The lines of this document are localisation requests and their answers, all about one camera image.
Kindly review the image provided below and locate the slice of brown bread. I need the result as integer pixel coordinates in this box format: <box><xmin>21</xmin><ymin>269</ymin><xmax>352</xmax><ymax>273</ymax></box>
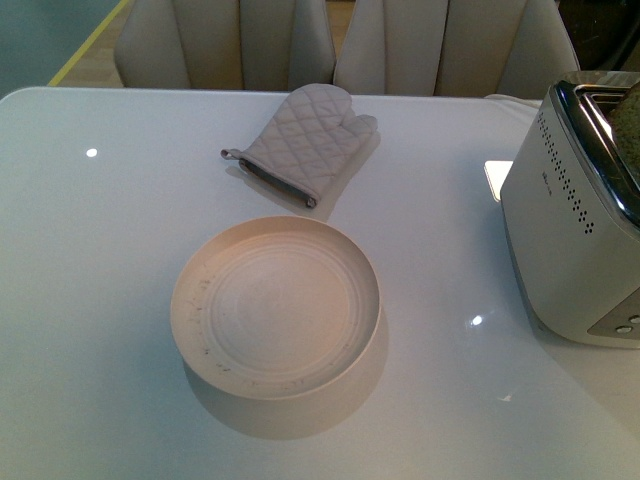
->
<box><xmin>609</xmin><ymin>83</ymin><xmax>639</xmax><ymax>185</ymax></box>

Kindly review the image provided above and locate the silver toaster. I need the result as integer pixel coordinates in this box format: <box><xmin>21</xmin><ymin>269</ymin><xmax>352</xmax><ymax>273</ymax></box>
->
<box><xmin>500</xmin><ymin>80</ymin><xmax>639</xmax><ymax>349</ymax></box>

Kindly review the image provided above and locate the beige round plate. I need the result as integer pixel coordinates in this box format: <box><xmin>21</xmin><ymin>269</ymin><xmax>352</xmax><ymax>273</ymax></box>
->
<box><xmin>170</xmin><ymin>216</ymin><xmax>382</xmax><ymax>401</ymax></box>

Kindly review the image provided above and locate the grey quilted oven mitt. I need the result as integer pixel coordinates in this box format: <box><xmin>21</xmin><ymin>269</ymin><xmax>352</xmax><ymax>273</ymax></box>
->
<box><xmin>221</xmin><ymin>84</ymin><xmax>378</xmax><ymax>208</ymax></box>

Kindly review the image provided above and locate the beige left chair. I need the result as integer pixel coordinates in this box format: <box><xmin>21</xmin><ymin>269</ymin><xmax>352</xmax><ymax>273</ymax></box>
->
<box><xmin>114</xmin><ymin>1</ymin><xmax>336</xmax><ymax>92</ymax></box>

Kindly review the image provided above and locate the beige chair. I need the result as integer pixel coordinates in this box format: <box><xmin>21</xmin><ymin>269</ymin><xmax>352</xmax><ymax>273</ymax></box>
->
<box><xmin>114</xmin><ymin>1</ymin><xmax>336</xmax><ymax>92</ymax></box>
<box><xmin>334</xmin><ymin>0</ymin><xmax>580</xmax><ymax>99</ymax></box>

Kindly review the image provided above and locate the beige right chair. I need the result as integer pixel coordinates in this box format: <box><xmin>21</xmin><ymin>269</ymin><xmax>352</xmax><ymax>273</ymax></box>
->
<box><xmin>334</xmin><ymin>0</ymin><xmax>580</xmax><ymax>99</ymax></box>

